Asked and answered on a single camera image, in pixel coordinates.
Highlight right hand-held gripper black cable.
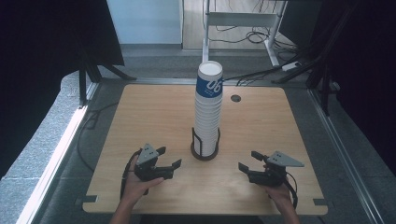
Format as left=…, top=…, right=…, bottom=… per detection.
left=284, top=171, right=300, bottom=210

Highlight stack of white paper cups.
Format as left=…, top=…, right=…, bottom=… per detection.
left=193, top=96, right=224, bottom=158

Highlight blue white ribbed paper cup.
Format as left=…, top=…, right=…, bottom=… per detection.
left=195, top=60, right=224, bottom=100

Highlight white metal desk frame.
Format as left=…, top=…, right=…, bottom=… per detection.
left=201, top=0, right=288, bottom=68

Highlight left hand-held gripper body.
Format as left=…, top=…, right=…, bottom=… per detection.
left=134, top=143, right=175, bottom=183

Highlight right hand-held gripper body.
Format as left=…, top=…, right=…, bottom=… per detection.
left=247, top=150, right=305, bottom=188

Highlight person's left hand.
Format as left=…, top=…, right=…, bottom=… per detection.
left=121, top=155, right=165, bottom=208

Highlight hand-held gripper black cable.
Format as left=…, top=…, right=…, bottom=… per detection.
left=120, top=148, right=143, bottom=201
left=284, top=171, right=300, bottom=210

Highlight tangle of black floor cables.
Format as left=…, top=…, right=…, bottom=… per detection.
left=207, top=0, right=301, bottom=54

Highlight left hand-held gripper black cable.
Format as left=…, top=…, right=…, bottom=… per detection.
left=120, top=148, right=143, bottom=201

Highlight person's right hand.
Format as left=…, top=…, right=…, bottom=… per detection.
left=265, top=181, right=296, bottom=207

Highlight black power strip cable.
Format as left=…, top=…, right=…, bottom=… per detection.
left=223, top=66, right=285, bottom=87

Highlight black curtain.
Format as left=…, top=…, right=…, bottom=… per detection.
left=0, top=0, right=125, bottom=180
left=311, top=0, right=396, bottom=175

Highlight black stand legs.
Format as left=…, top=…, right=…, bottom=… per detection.
left=273, top=5, right=357, bottom=117
left=77, top=57, right=138, bottom=107

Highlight white power strip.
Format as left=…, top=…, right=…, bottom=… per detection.
left=281, top=61, right=303, bottom=72

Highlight aluminium rail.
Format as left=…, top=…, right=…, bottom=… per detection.
left=15, top=81, right=101, bottom=224
left=307, top=88, right=388, bottom=224

